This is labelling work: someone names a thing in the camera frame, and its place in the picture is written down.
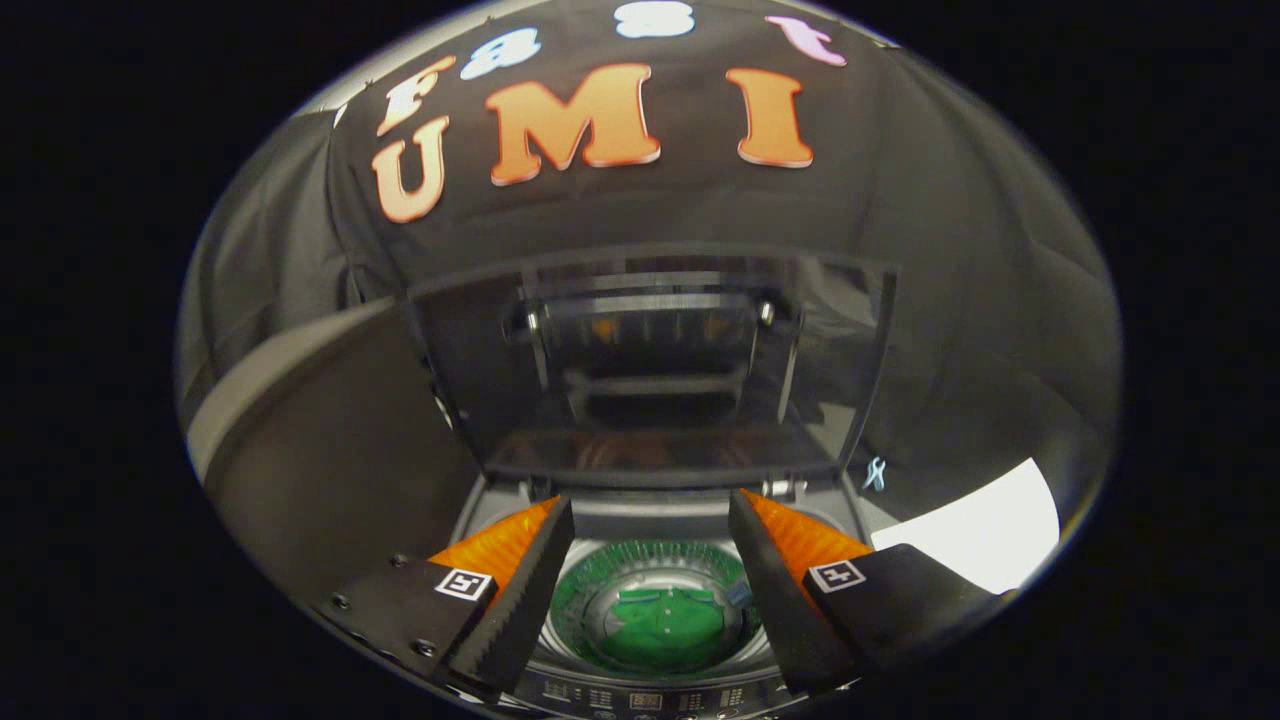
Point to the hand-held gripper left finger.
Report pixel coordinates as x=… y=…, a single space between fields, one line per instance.
x=530 y=600

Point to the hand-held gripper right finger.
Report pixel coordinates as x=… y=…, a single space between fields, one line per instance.
x=775 y=600

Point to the green polo shirt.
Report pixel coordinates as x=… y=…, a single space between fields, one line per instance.
x=665 y=630

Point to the dark grey washing machine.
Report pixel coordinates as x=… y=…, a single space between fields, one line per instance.
x=650 y=512

